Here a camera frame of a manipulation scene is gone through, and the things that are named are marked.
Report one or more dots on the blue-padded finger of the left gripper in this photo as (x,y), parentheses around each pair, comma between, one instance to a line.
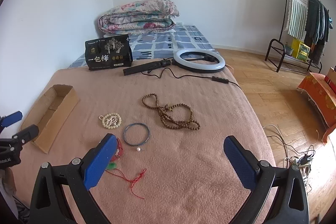
(13,118)

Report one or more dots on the blue bangle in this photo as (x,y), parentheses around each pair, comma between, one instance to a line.
(136,134)

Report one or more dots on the power strip with cables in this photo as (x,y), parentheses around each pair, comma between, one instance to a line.
(302,159)

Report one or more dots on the black clothes rack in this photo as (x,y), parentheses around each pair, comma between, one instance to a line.
(279,52)

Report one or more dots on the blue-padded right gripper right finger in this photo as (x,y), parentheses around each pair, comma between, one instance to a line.
(290,203)

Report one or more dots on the shallow cardboard box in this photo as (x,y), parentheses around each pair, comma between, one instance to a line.
(49,114)

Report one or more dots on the striped hanging cloth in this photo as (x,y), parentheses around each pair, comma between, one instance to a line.
(296,18)

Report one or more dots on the dark hanging clothes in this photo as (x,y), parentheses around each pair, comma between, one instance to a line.
(317,30)

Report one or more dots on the orange patterned cloth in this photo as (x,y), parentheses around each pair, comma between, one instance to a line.
(321,90)

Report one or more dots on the red cord jade pendant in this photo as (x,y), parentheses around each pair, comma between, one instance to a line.
(113,169)

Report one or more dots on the black snack bag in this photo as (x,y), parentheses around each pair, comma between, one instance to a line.
(108,53)

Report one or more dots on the black tripod handle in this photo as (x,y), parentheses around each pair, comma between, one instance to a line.
(146,67)

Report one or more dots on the yellow box on rack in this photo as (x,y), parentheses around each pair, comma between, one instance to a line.
(300,50)

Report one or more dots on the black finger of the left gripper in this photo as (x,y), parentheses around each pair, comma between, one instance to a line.
(27,134)

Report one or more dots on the folded floral quilt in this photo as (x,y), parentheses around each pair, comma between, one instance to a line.
(140,17)

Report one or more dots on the blue checked bed sheet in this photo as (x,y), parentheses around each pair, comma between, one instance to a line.
(160,45)

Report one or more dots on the pink blanket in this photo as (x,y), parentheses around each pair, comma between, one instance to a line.
(188,179)

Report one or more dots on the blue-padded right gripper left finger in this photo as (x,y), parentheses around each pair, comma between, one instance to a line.
(49,203)

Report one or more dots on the white ring light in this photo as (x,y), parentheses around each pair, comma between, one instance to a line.
(200,61)

